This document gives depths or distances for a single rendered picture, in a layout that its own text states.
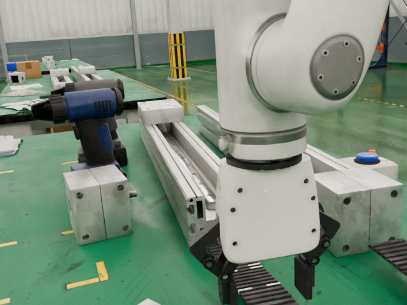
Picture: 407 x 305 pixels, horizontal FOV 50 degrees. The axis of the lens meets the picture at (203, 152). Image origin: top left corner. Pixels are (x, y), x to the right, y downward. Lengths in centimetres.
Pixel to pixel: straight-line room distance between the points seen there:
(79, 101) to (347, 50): 63
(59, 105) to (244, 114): 54
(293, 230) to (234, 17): 21
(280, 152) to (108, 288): 32
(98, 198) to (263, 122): 39
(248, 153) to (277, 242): 10
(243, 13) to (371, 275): 39
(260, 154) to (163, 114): 81
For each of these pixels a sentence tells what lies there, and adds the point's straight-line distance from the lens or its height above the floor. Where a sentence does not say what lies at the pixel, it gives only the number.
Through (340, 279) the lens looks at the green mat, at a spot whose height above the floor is 78.
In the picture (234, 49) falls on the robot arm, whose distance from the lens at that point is 39.
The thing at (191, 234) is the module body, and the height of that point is 81.
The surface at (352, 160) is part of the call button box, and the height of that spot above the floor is 84.
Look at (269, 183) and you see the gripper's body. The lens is 42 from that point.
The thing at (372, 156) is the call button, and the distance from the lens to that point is 87.
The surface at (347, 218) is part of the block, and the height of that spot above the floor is 84.
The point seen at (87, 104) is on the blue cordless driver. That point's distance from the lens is 88.
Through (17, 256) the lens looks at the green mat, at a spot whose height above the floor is 78.
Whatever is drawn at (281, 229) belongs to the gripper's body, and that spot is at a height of 90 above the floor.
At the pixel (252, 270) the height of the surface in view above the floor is 80.
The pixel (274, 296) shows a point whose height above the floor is 81.
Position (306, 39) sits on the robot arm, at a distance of 32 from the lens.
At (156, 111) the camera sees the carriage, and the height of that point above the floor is 90.
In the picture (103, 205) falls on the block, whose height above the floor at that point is 84.
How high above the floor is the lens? 109
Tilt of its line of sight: 15 degrees down
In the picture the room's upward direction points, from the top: 4 degrees counter-clockwise
